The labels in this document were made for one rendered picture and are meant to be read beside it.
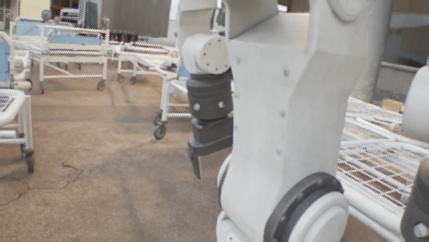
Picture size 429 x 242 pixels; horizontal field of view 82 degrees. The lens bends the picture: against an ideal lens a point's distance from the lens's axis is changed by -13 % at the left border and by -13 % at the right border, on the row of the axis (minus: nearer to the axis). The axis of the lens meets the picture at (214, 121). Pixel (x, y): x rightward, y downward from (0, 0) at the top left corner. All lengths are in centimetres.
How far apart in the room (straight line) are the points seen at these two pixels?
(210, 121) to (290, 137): 26
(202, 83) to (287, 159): 25
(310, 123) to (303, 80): 6
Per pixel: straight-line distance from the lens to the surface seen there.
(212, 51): 47
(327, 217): 36
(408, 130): 27
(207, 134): 55
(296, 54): 28
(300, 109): 31
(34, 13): 1132
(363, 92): 579
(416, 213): 29
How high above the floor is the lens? 82
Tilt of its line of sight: 16 degrees down
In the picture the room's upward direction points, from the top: 9 degrees clockwise
